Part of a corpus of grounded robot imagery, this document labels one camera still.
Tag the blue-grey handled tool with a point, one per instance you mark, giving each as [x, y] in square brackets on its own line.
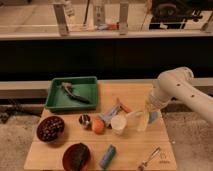
[106, 117]

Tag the dark bowl of beads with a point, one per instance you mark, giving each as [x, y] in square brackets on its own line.
[50, 129]

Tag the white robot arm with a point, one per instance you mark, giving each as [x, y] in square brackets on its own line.
[175, 83]

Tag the orange ball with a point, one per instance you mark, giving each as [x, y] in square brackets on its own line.
[98, 126]

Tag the wooden board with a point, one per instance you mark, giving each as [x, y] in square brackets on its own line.
[132, 147]

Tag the blue small cup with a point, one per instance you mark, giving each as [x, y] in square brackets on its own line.
[153, 116]

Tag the dark tool in tray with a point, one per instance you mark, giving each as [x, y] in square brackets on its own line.
[67, 87]

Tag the green plastic tray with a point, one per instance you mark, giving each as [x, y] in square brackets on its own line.
[87, 87]

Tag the orange carrot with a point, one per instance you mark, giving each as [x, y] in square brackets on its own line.
[123, 107]

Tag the red bowl with dark item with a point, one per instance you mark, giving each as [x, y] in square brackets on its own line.
[76, 158]

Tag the white paper cup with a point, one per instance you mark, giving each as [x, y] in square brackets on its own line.
[118, 124]

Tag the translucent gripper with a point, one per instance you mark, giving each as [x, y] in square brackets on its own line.
[148, 109]

